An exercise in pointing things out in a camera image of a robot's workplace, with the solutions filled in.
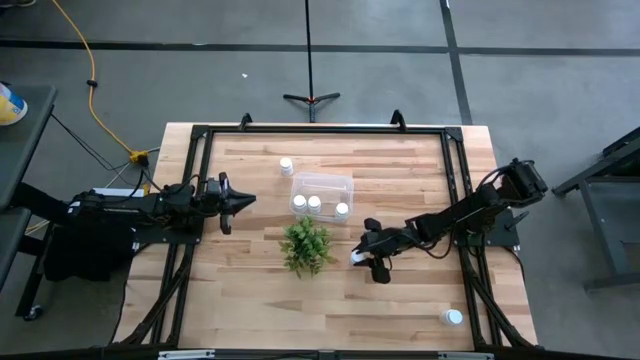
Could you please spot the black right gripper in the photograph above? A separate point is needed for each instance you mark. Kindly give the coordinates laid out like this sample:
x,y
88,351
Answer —
x,y
385,240

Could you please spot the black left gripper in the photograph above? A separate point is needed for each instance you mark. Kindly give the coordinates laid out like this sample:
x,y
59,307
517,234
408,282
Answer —
x,y
215,200

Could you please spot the white pill bottle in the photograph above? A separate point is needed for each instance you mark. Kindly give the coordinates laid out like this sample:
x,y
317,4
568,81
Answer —
x,y
299,201
453,317
314,202
342,209
286,165
356,258

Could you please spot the clear plastic basket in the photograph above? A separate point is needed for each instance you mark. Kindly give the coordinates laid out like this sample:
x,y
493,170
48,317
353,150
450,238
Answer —
x,y
325,185

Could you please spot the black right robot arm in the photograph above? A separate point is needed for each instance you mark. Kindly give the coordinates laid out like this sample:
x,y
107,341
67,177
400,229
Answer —
x,y
465,210

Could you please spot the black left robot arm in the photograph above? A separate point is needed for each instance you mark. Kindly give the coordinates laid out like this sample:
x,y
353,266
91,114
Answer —
x,y
125,205

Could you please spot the green plant in white pot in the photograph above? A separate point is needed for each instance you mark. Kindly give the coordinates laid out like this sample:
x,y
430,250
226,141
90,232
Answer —
x,y
306,246

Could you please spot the black clamp knob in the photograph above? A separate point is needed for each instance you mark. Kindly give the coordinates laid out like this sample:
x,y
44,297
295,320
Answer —
x,y
245,120
398,121

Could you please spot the white power strip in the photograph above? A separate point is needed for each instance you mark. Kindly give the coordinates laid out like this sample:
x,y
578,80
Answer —
x,y
120,191

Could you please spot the black tripod stand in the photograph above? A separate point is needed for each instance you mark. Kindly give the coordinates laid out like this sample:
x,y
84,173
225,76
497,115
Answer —
x,y
311,100

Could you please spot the black bag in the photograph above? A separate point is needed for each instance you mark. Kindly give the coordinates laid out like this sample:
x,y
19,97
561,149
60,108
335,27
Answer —
x,y
85,250

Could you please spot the black metal cart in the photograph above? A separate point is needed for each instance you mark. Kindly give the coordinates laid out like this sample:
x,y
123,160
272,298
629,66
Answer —
x,y
20,160

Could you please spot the black metal table stand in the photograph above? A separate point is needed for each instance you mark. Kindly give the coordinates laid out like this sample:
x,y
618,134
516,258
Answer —
x,y
607,235

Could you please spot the yellow blue white canister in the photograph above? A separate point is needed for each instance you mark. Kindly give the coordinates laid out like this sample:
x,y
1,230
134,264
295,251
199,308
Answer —
x,y
10,107

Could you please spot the person's foot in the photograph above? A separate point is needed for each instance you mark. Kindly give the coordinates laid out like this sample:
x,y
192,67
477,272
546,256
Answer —
x,y
25,2

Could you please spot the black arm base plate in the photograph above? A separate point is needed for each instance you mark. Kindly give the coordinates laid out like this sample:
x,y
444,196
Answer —
x,y
500,237
165,235

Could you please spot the black aluminium rig frame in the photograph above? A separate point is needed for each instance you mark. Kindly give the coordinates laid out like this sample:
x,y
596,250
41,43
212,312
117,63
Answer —
x,y
325,129

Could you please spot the silver bracket plate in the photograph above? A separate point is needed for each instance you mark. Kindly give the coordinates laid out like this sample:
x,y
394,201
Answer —
x,y
465,356
185,354

